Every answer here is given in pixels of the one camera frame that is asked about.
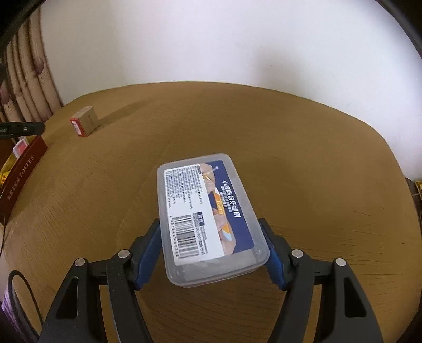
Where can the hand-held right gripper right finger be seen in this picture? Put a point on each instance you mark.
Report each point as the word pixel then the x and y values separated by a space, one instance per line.
pixel 272 250

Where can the beige flower print curtain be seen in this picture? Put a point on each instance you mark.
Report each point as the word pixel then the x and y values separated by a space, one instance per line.
pixel 29 82

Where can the small tan and red box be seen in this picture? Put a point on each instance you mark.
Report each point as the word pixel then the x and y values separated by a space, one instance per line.
pixel 87 120

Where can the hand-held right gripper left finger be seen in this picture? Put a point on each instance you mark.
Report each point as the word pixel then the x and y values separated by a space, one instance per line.
pixel 150 250

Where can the clear plastic box blue label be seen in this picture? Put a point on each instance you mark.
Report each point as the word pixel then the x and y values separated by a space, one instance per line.
pixel 211 211

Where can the yellow patterned item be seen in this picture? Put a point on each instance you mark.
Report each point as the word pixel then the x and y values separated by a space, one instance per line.
pixel 418 188

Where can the gold tin with red outside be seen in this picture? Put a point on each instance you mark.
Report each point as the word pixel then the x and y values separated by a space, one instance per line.
pixel 23 174

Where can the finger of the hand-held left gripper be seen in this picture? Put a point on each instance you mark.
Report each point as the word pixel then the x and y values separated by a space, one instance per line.
pixel 26 128

